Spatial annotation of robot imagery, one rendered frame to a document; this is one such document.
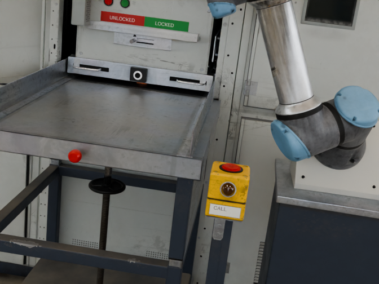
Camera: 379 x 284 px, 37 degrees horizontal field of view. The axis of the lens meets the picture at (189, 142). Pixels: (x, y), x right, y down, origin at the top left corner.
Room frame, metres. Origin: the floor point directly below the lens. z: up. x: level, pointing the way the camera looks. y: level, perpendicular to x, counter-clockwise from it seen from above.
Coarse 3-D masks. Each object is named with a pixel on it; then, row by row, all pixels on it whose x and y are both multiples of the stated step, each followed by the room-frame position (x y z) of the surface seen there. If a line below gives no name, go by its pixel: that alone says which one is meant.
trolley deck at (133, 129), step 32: (64, 96) 1.76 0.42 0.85; (96, 96) 1.81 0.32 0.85; (128, 96) 1.87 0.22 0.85; (160, 96) 1.93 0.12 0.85; (0, 128) 1.35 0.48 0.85; (32, 128) 1.38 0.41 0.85; (64, 128) 1.42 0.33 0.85; (96, 128) 1.45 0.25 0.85; (128, 128) 1.49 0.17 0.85; (160, 128) 1.53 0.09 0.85; (64, 160) 1.33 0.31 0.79; (96, 160) 1.32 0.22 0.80; (128, 160) 1.32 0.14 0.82; (160, 160) 1.31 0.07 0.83; (192, 160) 1.30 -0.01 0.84
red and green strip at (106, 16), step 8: (104, 16) 2.06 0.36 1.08; (112, 16) 2.06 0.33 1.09; (120, 16) 2.05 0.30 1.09; (128, 16) 2.05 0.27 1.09; (136, 16) 2.05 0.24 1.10; (144, 16) 2.05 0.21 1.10; (136, 24) 2.05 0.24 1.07; (144, 24) 2.05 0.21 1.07; (152, 24) 2.04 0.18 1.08; (160, 24) 2.04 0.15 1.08; (168, 24) 2.04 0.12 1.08; (176, 24) 2.04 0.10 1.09; (184, 24) 2.03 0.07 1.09
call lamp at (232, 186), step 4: (224, 184) 1.06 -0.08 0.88; (228, 184) 1.06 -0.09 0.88; (232, 184) 1.06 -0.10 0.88; (220, 188) 1.06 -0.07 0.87; (224, 188) 1.05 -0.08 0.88; (228, 188) 1.05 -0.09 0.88; (232, 188) 1.05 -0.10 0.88; (224, 192) 1.05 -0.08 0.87; (228, 192) 1.05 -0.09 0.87; (232, 192) 1.05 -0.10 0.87; (224, 196) 1.06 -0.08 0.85; (228, 196) 1.06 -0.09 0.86
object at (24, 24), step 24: (0, 0) 1.89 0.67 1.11; (24, 0) 1.97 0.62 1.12; (48, 0) 2.02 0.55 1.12; (0, 24) 1.89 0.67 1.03; (24, 24) 1.97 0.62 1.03; (48, 24) 2.02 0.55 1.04; (0, 48) 1.89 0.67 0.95; (24, 48) 1.97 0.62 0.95; (48, 48) 2.03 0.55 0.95; (0, 72) 1.89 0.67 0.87; (24, 72) 1.98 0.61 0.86
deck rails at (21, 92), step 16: (16, 80) 1.61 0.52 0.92; (32, 80) 1.73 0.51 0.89; (48, 80) 1.87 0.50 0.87; (64, 80) 1.99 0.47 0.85; (0, 96) 1.50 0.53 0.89; (16, 96) 1.61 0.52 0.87; (32, 96) 1.70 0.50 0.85; (208, 96) 1.73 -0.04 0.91; (0, 112) 1.48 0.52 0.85; (208, 112) 1.77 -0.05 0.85; (192, 128) 1.55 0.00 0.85; (192, 144) 1.32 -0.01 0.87
